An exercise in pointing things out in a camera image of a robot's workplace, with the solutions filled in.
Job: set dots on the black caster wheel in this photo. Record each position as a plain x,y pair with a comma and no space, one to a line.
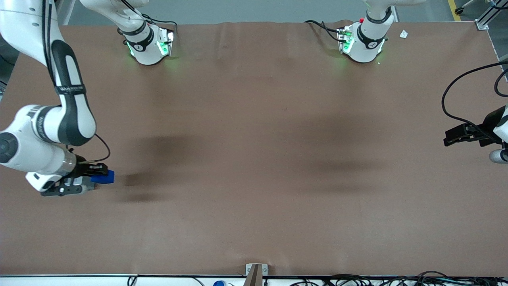
459,10

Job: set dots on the aluminium frame post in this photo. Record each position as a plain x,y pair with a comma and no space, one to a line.
482,24

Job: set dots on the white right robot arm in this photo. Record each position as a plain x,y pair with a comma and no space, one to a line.
71,119

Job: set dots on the blue cube part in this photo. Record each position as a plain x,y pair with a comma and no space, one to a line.
105,179

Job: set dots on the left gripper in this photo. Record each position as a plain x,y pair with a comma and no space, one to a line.
487,128

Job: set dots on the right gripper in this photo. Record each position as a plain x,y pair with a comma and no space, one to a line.
82,170

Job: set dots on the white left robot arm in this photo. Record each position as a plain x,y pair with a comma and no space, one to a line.
365,47

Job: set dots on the brown table cover sheet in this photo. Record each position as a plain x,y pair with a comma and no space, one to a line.
254,159

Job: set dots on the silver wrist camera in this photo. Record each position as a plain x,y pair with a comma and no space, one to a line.
498,156
71,186

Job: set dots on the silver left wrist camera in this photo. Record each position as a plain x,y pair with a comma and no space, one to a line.
498,156

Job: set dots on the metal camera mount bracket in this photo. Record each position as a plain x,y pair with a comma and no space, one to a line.
254,278

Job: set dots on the small white paper scrap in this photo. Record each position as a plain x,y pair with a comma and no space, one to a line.
403,34

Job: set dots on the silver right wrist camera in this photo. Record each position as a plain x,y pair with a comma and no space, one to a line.
71,186

